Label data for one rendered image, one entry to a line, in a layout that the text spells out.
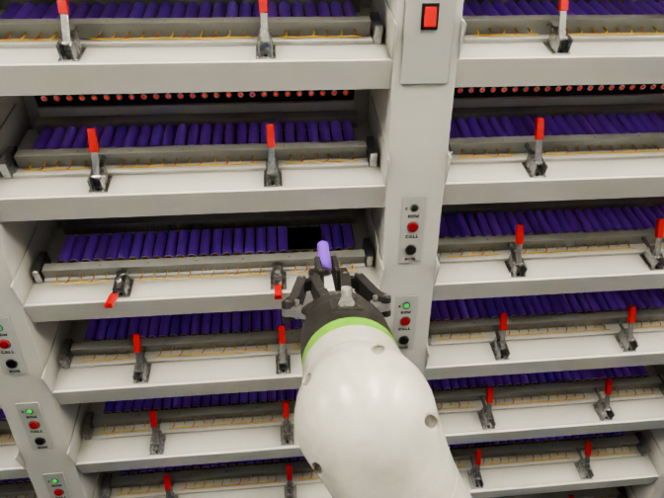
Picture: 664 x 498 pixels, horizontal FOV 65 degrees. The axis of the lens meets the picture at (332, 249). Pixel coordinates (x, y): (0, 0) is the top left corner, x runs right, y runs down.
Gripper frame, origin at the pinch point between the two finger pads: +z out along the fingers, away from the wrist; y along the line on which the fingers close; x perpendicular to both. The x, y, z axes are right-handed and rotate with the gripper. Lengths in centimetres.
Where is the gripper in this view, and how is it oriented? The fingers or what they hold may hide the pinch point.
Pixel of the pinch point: (327, 273)
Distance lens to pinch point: 73.7
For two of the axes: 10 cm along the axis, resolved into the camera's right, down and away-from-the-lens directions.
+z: -0.9, -2.8, 9.6
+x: 0.2, 9.6, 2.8
